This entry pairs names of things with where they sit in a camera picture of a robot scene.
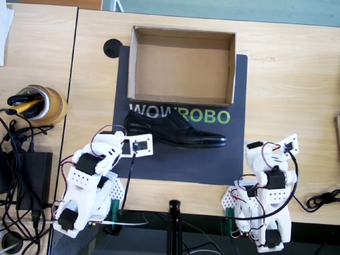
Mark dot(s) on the white paper stack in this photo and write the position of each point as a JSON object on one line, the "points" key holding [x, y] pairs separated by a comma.
{"points": [[4, 34]]}

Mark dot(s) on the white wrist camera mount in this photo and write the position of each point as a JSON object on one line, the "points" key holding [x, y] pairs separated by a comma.
{"points": [[290, 144], [142, 145]]}

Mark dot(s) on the black power adapter brick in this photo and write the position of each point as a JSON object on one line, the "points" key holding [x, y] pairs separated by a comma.
{"points": [[37, 180]]}

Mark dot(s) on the dark WOWROBO mat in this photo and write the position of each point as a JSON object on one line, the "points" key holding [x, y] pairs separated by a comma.
{"points": [[186, 164]]}

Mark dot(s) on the black camera stand pole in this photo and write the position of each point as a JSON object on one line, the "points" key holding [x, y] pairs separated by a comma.
{"points": [[174, 225]]}

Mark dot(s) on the white perforated base plate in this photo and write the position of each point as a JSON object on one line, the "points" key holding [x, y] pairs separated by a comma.
{"points": [[118, 190], [229, 197]]}

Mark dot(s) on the green table clamp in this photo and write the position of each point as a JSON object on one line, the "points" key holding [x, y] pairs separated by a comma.
{"points": [[115, 212], [229, 217]]}

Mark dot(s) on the open cardboard box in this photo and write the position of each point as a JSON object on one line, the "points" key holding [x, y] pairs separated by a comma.
{"points": [[183, 69]]}

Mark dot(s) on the black round floor object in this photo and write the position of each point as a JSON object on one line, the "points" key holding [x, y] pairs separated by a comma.
{"points": [[12, 240]]}

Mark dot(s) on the dark perforated metal panel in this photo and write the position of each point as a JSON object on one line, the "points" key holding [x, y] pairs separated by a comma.
{"points": [[61, 244]]}

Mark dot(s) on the black leather dress shoe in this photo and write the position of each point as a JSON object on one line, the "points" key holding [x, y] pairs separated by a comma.
{"points": [[180, 131]]}

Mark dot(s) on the brown packing tape roll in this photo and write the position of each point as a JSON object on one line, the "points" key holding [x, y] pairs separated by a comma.
{"points": [[57, 105]]}

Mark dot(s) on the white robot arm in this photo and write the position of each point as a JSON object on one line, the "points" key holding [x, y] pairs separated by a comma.
{"points": [[271, 204], [82, 196]]}

